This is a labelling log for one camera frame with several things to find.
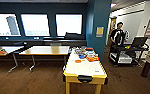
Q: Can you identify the colourful game box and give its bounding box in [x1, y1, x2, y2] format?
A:
[74, 48, 87, 56]

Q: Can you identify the blue bowl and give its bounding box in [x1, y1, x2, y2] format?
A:
[78, 54, 87, 60]

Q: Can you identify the dark bench cushion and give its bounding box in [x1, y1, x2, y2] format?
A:
[64, 32, 83, 40]

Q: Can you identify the flat red box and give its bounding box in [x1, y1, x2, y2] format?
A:
[85, 47, 95, 51]

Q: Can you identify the yellow wooden game table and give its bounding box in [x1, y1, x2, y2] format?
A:
[62, 47, 109, 94]

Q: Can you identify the wooden long table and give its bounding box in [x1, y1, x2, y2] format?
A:
[19, 45, 71, 72]

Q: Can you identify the person in black shirt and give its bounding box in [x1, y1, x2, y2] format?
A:
[110, 21, 127, 46]

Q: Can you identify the dark window bench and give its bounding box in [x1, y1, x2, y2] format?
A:
[0, 36, 89, 47]

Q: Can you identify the white box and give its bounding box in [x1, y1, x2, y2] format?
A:
[110, 54, 134, 64]

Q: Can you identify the small colourful toy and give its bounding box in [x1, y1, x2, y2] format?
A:
[124, 45, 132, 50]

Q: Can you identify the black wheeled cart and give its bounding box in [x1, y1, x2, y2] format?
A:
[109, 36, 150, 68]

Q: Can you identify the small orange table item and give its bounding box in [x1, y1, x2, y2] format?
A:
[0, 48, 7, 55]

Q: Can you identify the yellow wall notice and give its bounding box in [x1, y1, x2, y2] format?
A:
[96, 26, 105, 38]

